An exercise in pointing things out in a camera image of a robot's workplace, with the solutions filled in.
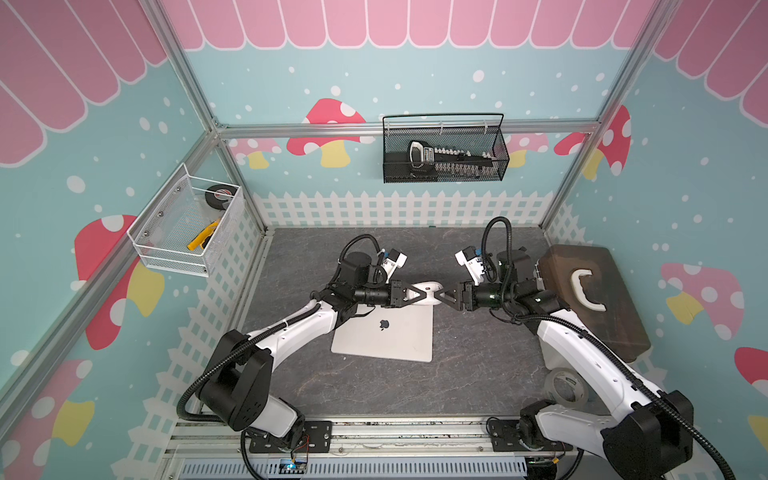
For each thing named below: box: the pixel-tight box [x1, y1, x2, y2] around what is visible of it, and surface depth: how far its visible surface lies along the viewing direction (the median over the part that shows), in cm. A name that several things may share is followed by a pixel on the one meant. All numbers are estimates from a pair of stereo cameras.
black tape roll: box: [204, 184, 237, 210], surface depth 82 cm
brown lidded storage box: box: [537, 244, 651, 363], surface depth 82 cm
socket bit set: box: [408, 140, 495, 180], surface depth 91 cm
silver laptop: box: [331, 304, 433, 363], surface depth 93 cm
